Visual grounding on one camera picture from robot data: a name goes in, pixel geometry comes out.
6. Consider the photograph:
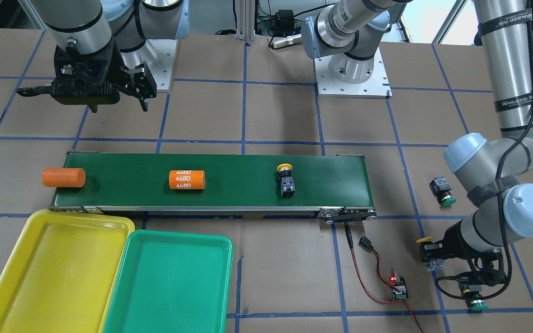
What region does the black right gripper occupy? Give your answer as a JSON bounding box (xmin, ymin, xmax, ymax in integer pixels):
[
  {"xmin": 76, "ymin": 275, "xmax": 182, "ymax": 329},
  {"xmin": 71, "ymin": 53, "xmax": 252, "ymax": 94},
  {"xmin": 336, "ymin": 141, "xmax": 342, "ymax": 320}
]
[{"xmin": 51, "ymin": 39, "xmax": 157, "ymax": 113}]

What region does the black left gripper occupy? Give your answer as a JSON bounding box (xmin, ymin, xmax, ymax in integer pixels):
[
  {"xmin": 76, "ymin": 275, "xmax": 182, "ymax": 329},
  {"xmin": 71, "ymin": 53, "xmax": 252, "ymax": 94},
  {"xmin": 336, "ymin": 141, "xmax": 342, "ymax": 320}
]
[{"xmin": 419, "ymin": 222, "xmax": 510, "ymax": 288}]

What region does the yellow push button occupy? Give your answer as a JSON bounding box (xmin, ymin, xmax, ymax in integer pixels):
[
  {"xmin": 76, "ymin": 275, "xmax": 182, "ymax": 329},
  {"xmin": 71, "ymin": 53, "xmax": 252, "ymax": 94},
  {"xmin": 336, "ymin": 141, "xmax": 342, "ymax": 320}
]
[
  {"xmin": 277, "ymin": 164, "xmax": 295, "ymax": 198},
  {"xmin": 416, "ymin": 237, "xmax": 445, "ymax": 272}
]

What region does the plain orange cylinder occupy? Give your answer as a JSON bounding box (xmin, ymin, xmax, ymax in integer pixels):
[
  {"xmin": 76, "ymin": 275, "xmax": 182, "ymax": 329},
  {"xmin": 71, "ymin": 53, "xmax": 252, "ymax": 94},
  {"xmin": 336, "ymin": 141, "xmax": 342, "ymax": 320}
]
[{"xmin": 42, "ymin": 168, "xmax": 86, "ymax": 188}]

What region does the orange 4680 cylinder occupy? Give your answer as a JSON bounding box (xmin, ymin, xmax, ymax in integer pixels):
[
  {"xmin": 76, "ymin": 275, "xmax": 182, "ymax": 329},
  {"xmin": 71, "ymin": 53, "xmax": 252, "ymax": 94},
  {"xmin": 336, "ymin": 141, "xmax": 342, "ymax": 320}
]
[{"xmin": 168, "ymin": 169, "xmax": 206, "ymax": 191}]

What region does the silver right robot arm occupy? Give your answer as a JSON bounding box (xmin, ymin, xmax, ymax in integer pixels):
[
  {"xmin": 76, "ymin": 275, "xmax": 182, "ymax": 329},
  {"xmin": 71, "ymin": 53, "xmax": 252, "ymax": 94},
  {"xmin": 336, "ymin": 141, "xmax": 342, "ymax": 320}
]
[{"xmin": 16, "ymin": 0, "xmax": 190, "ymax": 112}]

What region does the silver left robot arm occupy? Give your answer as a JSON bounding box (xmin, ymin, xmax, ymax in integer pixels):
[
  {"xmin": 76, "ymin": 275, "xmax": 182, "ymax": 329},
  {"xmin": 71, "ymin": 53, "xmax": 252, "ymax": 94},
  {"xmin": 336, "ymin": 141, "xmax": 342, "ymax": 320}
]
[{"xmin": 420, "ymin": 0, "xmax": 533, "ymax": 288}]

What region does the green push button lower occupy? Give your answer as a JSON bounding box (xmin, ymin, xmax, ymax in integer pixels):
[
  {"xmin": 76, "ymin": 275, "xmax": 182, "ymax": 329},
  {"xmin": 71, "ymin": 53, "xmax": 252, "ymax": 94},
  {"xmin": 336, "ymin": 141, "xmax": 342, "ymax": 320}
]
[{"xmin": 459, "ymin": 283, "xmax": 489, "ymax": 312}]

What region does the green push button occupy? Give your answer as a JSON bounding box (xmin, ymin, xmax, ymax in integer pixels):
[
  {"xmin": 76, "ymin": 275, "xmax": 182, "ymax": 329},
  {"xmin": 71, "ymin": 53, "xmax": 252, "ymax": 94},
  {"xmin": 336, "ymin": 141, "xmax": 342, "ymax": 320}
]
[
  {"xmin": 429, "ymin": 177, "xmax": 457, "ymax": 207},
  {"xmin": 459, "ymin": 283, "xmax": 489, "ymax": 312}
]

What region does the green push button upper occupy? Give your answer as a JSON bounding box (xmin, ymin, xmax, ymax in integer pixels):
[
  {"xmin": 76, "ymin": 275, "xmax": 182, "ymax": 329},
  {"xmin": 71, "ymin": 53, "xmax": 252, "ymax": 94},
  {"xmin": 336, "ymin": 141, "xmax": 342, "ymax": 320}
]
[{"xmin": 429, "ymin": 177, "xmax": 457, "ymax": 207}]

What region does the green conveyor belt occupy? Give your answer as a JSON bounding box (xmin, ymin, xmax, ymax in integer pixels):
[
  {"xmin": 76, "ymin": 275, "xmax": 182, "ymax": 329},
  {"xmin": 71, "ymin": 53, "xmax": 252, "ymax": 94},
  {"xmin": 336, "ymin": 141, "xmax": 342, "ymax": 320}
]
[{"xmin": 50, "ymin": 152, "xmax": 377, "ymax": 223}]

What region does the green plastic tray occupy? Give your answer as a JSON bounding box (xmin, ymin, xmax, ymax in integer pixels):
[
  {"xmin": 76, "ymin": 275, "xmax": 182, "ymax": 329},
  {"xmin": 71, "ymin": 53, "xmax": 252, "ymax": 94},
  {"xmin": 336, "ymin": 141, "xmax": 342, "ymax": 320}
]
[{"xmin": 104, "ymin": 229, "xmax": 233, "ymax": 333}]

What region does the yellow plastic tray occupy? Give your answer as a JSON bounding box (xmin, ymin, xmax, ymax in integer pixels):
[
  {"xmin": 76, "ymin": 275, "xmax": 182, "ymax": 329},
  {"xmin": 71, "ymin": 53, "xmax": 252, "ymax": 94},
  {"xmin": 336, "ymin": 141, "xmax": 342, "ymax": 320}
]
[{"xmin": 0, "ymin": 210, "xmax": 135, "ymax": 333}]

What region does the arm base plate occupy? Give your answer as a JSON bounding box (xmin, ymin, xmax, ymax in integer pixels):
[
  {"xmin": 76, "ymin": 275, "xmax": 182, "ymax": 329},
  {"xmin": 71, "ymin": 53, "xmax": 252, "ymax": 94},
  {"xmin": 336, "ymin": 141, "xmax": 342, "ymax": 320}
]
[
  {"xmin": 121, "ymin": 39, "xmax": 178, "ymax": 93},
  {"xmin": 314, "ymin": 49, "xmax": 393, "ymax": 99}
]

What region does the red black power cable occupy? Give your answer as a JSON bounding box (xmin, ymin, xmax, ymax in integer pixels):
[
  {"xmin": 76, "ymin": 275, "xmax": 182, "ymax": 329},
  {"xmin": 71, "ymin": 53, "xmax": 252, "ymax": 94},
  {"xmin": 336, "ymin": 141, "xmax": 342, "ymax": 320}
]
[{"xmin": 343, "ymin": 222, "xmax": 425, "ymax": 333}]

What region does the aluminium frame post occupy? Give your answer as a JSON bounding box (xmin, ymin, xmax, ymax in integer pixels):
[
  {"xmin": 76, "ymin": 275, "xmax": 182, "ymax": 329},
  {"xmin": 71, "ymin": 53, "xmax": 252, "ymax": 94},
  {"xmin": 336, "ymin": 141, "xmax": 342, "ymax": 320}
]
[{"xmin": 234, "ymin": 0, "xmax": 257, "ymax": 45}]

